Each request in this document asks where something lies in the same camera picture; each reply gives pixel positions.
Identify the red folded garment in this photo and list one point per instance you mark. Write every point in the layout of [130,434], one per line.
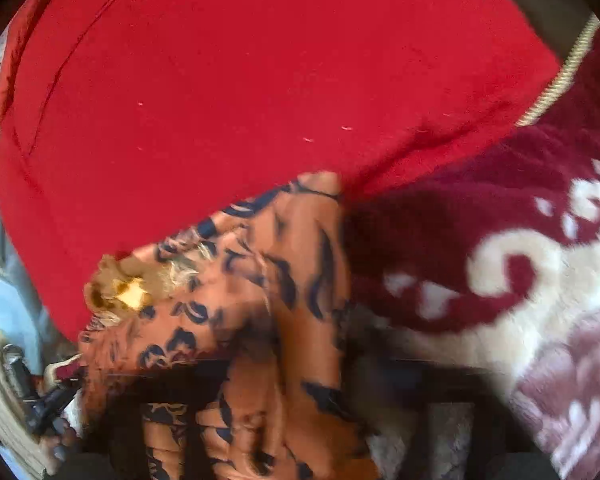
[124,121]

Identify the floral plush blanket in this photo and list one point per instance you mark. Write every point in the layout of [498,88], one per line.
[494,262]

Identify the orange floral blouse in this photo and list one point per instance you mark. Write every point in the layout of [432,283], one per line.
[263,285]

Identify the person's left hand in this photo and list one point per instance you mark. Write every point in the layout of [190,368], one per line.
[55,447]

